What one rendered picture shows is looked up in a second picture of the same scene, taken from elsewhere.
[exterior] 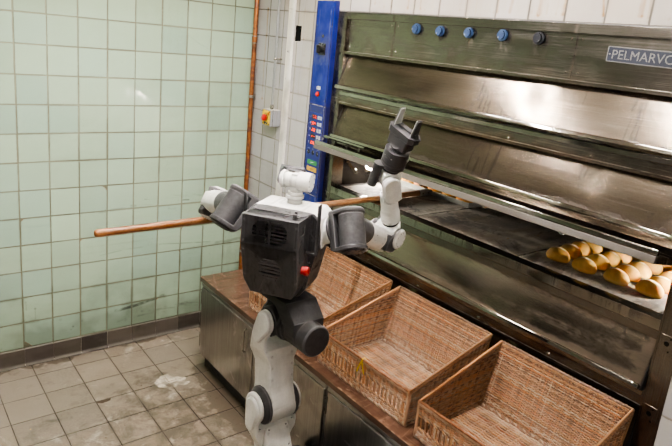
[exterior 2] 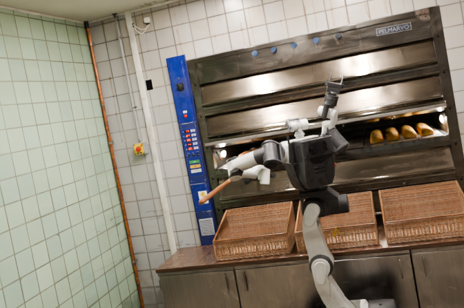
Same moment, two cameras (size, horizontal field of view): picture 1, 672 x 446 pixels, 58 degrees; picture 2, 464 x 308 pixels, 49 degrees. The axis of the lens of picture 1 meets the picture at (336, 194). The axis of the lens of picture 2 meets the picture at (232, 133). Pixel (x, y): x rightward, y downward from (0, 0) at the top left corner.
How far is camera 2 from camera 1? 229 cm
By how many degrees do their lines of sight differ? 36
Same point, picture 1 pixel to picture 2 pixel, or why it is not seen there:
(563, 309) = (401, 157)
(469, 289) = (346, 177)
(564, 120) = (368, 68)
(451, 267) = not seen: hidden behind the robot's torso
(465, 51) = (294, 55)
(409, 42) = (251, 62)
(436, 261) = not seen: hidden behind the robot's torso
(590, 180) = (391, 90)
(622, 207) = (412, 94)
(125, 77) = (49, 144)
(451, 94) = (294, 79)
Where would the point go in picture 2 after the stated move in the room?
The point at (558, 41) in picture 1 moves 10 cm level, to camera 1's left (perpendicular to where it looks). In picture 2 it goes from (349, 34) to (340, 35)
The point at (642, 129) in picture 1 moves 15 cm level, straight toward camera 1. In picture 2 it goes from (407, 58) to (418, 55)
